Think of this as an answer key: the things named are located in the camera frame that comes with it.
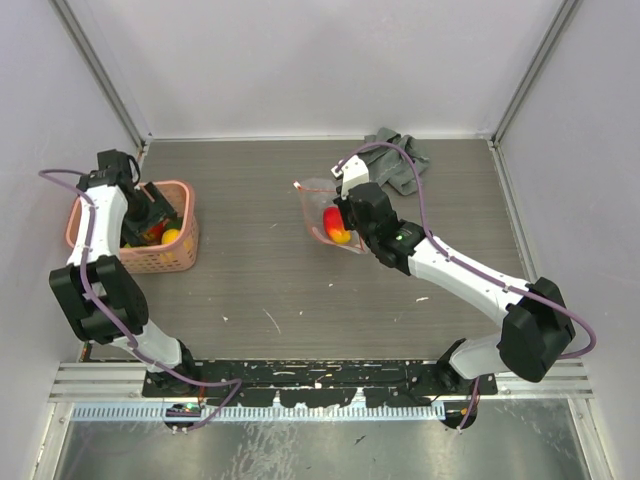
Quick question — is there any red yellow mango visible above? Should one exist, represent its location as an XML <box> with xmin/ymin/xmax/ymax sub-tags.
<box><xmin>323</xmin><ymin>206</ymin><xmax>351</xmax><ymax>245</ymax></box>

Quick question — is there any red apple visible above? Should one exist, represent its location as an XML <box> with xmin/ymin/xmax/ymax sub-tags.
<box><xmin>145</xmin><ymin>223</ymin><xmax>165</xmax><ymax>243</ymax></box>

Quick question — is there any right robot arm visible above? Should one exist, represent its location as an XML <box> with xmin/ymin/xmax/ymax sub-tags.
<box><xmin>334</xmin><ymin>182</ymin><xmax>575</xmax><ymax>394</ymax></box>

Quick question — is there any grey crumpled cloth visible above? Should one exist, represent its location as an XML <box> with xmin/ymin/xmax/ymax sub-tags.
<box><xmin>358</xmin><ymin>128</ymin><xmax>429</xmax><ymax>196</ymax></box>

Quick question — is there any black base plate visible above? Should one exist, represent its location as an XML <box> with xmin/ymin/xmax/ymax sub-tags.
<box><xmin>142</xmin><ymin>358</ymin><xmax>500</xmax><ymax>409</ymax></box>

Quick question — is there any grey cable duct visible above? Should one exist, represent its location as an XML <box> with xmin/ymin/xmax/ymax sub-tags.
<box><xmin>71</xmin><ymin>401</ymin><xmax>446</xmax><ymax>424</ymax></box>

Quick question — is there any clear zip top bag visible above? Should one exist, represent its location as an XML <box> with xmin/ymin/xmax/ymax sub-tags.
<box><xmin>293</xmin><ymin>178</ymin><xmax>367</xmax><ymax>254</ymax></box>

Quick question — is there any pink plastic basket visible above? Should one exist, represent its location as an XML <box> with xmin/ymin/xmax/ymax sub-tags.
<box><xmin>66</xmin><ymin>179</ymin><xmax>199</xmax><ymax>274</ymax></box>

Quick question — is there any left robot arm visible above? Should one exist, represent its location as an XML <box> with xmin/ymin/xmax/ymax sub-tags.
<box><xmin>49</xmin><ymin>149</ymin><xmax>200</xmax><ymax>396</ymax></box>

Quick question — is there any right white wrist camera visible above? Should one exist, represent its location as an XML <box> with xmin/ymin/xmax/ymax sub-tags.
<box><xmin>331</xmin><ymin>155</ymin><xmax>370</xmax><ymax>199</ymax></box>

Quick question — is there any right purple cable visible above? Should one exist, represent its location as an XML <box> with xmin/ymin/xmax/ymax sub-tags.
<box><xmin>335</xmin><ymin>140</ymin><xmax>597</xmax><ymax>432</ymax></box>

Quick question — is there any yellow lemon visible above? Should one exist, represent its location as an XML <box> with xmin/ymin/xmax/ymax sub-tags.
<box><xmin>161</xmin><ymin>228</ymin><xmax>181</xmax><ymax>245</ymax></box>

